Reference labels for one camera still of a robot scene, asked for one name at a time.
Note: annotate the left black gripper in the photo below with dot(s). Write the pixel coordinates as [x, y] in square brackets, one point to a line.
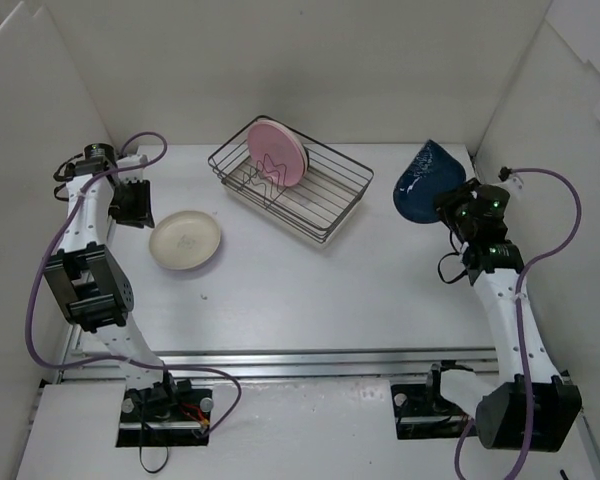
[134, 201]

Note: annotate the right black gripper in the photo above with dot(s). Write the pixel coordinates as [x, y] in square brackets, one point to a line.
[450, 201]

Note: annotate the blue shell-shaped plate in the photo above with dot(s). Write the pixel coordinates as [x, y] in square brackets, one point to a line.
[433, 171]

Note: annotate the black wire dish rack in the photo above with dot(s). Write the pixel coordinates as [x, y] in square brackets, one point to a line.
[313, 203]

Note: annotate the pink plate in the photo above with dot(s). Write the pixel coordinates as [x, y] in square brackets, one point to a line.
[275, 152]

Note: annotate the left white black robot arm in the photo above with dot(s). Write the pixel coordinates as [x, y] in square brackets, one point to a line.
[88, 284]

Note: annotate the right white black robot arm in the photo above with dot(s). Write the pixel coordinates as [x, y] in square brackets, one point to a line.
[449, 382]

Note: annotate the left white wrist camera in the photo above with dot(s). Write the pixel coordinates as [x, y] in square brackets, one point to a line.
[131, 168]

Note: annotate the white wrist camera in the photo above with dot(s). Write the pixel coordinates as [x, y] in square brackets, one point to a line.
[131, 168]
[511, 182]

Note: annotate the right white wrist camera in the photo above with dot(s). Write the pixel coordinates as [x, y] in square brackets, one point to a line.
[511, 182]

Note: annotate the aluminium left rail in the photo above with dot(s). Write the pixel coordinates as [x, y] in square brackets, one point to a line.
[70, 349]

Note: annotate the aluminium rail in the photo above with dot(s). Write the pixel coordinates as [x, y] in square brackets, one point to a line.
[533, 408]
[378, 363]
[70, 349]

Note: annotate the aluminium front rail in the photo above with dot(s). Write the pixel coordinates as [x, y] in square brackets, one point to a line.
[378, 363]

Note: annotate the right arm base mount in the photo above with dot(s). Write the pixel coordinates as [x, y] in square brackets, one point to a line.
[417, 416]

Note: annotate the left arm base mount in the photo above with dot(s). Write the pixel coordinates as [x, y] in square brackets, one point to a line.
[182, 423]

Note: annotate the aluminium right rail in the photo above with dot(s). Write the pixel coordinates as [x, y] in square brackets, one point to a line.
[533, 408]

